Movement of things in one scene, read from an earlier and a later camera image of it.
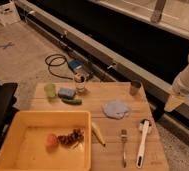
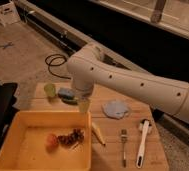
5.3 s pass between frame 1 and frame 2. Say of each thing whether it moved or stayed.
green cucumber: stayed
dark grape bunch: stayed
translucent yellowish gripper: moved
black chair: stayed
